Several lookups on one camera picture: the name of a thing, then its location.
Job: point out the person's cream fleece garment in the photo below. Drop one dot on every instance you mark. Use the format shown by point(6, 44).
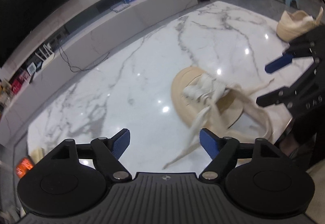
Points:
point(317, 188)

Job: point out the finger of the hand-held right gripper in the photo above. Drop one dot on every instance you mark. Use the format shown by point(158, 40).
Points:
point(279, 97)
point(278, 62)

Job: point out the black flat television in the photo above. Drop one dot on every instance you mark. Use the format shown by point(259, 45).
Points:
point(30, 5)

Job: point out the white router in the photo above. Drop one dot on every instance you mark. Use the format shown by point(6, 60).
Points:
point(47, 55)

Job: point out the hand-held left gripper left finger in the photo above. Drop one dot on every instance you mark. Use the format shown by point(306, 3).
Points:
point(120, 145)

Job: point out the white shoelace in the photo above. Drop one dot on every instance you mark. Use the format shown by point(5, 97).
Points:
point(203, 86)

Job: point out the yellow folded cloth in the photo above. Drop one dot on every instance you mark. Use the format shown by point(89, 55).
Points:
point(36, 155)

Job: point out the small white display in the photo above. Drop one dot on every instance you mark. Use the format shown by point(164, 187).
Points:
point(32, 69)

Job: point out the white flat tray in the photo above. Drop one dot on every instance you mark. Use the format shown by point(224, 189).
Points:
point(120, 8)

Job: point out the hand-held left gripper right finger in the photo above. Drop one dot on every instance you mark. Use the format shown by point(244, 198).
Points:
point(210, 145)

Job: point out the long white marble cabinet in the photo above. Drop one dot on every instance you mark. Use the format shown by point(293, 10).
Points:
point(152, 10)

